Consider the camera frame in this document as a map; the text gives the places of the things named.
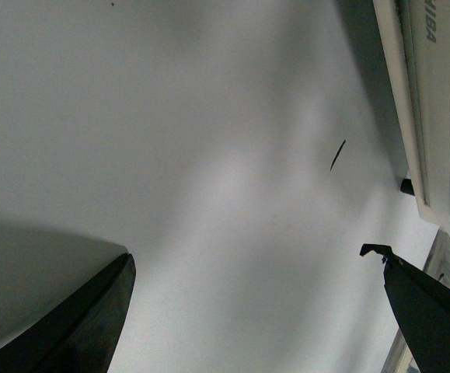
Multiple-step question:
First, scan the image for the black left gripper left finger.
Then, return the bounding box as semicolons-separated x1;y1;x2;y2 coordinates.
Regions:
0;253;136;372

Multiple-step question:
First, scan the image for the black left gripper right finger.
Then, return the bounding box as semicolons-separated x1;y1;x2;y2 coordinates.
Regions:
360;243;450;372

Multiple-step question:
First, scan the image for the cream Toshiba toaster oven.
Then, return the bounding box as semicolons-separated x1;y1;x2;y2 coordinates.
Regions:
373;1;450;235

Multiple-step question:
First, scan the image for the cream oven door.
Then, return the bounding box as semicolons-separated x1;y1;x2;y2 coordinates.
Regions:
399;1;450;214

